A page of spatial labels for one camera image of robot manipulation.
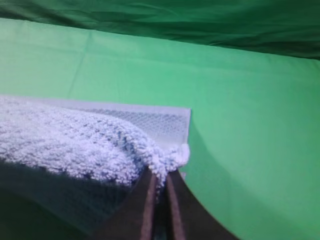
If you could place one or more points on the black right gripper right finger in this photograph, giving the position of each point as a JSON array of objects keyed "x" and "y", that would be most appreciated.
[{"x": 187, "y": 219}]

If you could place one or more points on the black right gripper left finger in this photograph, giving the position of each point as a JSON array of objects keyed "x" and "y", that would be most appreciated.
[{"x": 134, "y": 220}]

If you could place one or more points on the blue waffle-weave towel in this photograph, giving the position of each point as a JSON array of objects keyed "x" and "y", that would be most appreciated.
[{"x": 80, "y": 159}]

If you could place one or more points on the green table cover cloth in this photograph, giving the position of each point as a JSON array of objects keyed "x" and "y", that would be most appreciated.
[{"x": 255, "y": 132}]

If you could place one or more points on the green backdrop cloth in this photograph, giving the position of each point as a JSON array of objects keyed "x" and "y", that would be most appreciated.
[{"x": 283, "y": 27}]

